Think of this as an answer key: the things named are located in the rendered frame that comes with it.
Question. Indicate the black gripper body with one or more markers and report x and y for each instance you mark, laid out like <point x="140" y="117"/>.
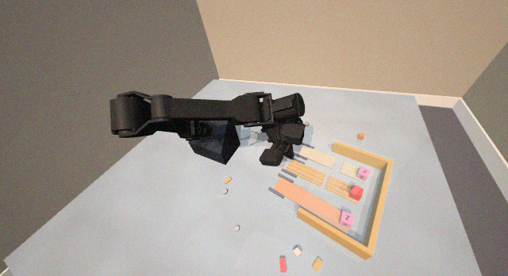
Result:
<point x="273" y="156"/>

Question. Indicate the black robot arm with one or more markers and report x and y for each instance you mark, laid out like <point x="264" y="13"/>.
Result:
<point x="131" y="116"/>

